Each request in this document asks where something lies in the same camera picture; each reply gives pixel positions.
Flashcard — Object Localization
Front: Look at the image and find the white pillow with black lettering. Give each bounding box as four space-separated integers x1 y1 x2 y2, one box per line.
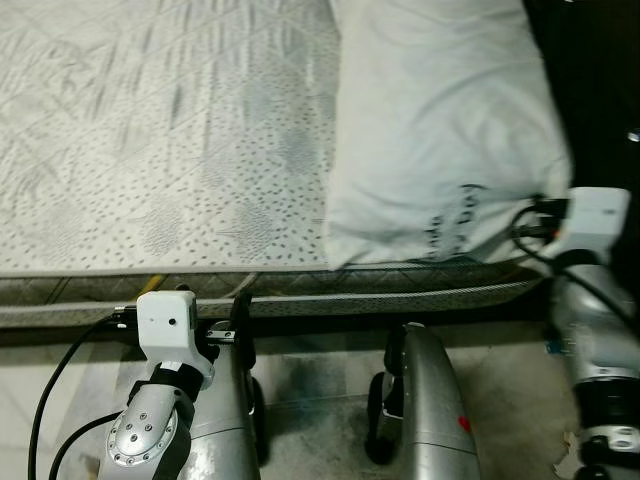
324 0 574 273

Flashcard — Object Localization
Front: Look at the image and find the dark tufted headboard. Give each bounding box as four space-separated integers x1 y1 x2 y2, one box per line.
522 0 640 301

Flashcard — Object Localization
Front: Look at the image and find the white patterned mattress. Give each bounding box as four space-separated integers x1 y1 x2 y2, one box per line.
0 0 563 331

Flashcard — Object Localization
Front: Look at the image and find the silver right robot leg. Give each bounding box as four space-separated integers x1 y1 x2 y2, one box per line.
363 321 481 480

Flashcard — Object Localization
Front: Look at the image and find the crumpled paper scrap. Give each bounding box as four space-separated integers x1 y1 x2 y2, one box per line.
548 430 591 480

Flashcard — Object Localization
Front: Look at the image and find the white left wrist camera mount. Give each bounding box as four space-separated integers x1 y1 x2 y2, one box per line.
136 287 199 367

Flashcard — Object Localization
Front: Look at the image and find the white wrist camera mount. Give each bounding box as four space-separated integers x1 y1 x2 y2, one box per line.
136 287 199 367
564 186 634 259

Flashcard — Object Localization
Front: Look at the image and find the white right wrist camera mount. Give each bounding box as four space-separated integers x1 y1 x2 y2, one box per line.
564 186 634 259

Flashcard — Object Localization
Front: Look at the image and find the long black left arm cable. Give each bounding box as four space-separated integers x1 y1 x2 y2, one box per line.
27 312 141 480

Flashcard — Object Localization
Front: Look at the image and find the short black left arm cable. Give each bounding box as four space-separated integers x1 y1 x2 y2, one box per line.
48 410 133 480

